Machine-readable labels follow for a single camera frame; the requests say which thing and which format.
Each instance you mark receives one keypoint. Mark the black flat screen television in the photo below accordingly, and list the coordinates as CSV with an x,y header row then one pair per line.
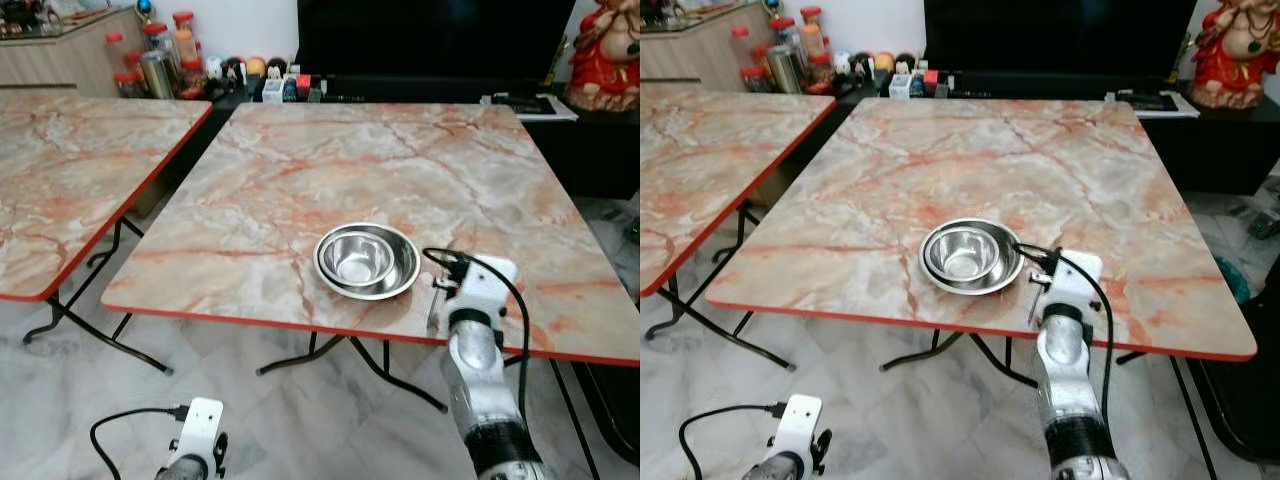
x,y
430,40
1060,40

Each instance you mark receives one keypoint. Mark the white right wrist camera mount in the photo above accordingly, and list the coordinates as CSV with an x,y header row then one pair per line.
x,y
485,285
1072,280

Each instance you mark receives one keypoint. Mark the black bag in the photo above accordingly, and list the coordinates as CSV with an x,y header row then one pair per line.
x,y
610,410
1245,380

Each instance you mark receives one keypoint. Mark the stainless steel bowl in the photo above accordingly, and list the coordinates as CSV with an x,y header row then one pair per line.
x,y
367,262
970,257

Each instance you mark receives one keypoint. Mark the black folding table legs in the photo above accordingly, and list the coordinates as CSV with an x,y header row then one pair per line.
x,y
920,353
385,358
745,337
120,344

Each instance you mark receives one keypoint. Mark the small red box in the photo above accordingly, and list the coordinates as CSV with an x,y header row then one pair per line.
x,y
304,84
931,79

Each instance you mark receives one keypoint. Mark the red gold statue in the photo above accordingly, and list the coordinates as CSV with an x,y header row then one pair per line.
x,y
605,60
1235,55

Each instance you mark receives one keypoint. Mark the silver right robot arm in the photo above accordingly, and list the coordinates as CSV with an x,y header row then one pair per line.
x,y
1070,375
480,380

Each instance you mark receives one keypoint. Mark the light wooden cabinet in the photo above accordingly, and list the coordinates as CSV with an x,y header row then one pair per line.
x,y
60,60
690,50

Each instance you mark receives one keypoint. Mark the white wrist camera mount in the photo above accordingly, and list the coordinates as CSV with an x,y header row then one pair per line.
x,y
1072,280
200,430
485,285
798,425

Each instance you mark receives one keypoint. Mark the tall jar orange contents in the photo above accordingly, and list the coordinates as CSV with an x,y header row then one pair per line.
x,y
812,35
184,40

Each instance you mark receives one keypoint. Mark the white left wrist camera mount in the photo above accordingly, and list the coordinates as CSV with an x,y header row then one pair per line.
x,y
798,425
200,430

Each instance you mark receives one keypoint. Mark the white contents jar red lid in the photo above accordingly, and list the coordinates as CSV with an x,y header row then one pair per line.
x,y
782,32
156,38

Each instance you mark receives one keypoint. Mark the short jar red lid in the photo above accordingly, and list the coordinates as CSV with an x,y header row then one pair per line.
x,y
820,75
130,85
755,78
193,80

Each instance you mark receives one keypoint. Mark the flat white tray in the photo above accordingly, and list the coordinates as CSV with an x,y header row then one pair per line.
x,y
530,105
1155,102

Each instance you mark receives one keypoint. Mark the clear jar red lid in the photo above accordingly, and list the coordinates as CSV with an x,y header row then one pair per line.
x,y
742,45
117,52

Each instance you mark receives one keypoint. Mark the small white box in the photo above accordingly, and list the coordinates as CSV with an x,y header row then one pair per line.
x,y
900,85
273,90

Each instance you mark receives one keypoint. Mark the black toy figurine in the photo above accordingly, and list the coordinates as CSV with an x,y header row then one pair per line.
x,y
278,67
862,67
234,72
906,62

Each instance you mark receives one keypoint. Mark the orange round toy figurine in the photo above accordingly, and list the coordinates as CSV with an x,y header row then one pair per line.
x,y
257,67
885,62

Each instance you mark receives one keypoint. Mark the steel canister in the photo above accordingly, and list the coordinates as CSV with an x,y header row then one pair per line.
x,y
785,70
158,75

